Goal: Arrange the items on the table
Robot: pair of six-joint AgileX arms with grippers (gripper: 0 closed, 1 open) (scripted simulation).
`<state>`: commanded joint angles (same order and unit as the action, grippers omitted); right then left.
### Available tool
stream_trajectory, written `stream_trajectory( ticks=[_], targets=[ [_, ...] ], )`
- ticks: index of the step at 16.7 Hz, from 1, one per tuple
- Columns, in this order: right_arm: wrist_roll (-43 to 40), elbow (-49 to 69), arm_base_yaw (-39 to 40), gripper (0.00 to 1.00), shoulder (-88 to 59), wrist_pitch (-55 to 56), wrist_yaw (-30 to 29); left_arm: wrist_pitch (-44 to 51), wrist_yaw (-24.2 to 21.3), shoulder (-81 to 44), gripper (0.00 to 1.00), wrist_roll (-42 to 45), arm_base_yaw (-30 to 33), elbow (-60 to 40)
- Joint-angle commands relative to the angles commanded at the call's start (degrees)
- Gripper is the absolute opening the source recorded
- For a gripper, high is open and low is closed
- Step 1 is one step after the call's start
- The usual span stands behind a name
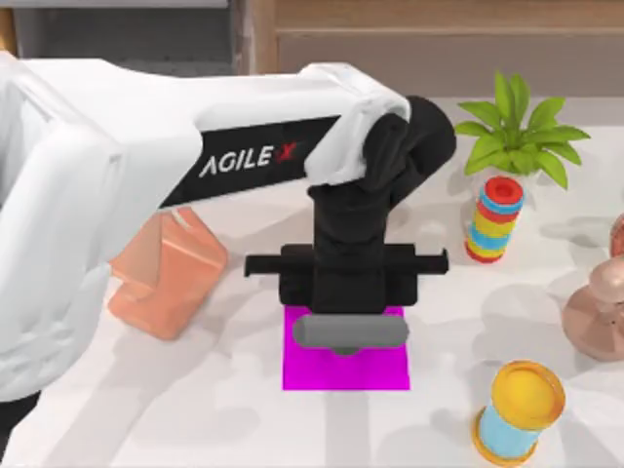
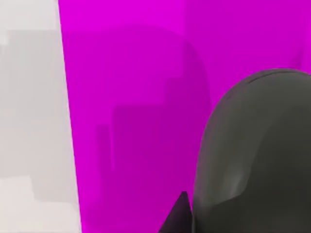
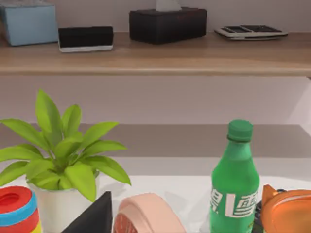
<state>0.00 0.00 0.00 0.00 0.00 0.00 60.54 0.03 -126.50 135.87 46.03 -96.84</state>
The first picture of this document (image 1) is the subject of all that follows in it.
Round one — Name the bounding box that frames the flat magenta square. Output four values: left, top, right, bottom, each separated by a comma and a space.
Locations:
281, 304, 412, 392

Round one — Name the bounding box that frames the stack of coloured rings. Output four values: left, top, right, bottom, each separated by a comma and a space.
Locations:
463, 175, 527, 265

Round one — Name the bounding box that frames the yellow and blue can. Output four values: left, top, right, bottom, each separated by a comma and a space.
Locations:
471, 360, 567, 464

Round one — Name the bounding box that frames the green potted plant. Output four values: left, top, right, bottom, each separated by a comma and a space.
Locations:
452, 70, 587, 191

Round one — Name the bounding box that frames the copper-coloured trophy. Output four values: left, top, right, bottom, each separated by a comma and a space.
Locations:
560, 212, 624, 363

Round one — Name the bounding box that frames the wooden cupboard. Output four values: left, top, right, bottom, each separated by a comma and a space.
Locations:
256, 0, 624, 100

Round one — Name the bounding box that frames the grey cabinet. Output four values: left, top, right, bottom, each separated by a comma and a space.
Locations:
12, 0, 267, 78

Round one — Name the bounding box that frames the wooden side panel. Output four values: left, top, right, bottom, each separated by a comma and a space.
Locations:
0, 0, 20, 59

